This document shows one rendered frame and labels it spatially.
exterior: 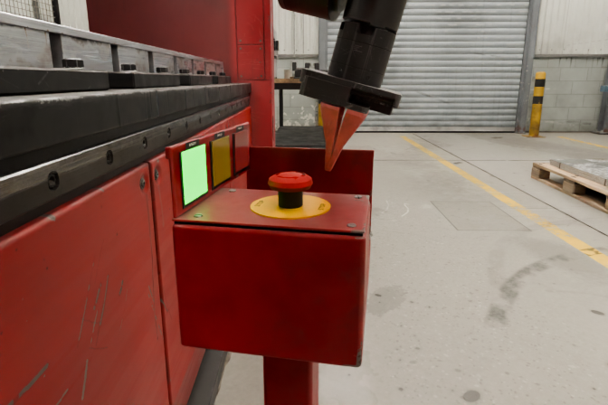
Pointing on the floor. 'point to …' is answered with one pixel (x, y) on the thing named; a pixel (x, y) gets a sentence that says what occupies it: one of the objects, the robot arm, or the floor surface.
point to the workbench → (299, 138)
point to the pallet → (541, 172)
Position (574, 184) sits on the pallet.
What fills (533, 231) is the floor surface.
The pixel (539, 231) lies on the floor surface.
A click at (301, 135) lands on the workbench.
